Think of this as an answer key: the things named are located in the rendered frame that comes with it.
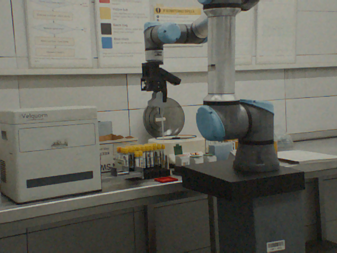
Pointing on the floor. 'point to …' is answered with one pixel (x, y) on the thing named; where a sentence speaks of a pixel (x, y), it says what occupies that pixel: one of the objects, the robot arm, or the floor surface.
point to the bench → (24, 214)
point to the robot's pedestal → (262, 224)
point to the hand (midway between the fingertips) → (161, 111)
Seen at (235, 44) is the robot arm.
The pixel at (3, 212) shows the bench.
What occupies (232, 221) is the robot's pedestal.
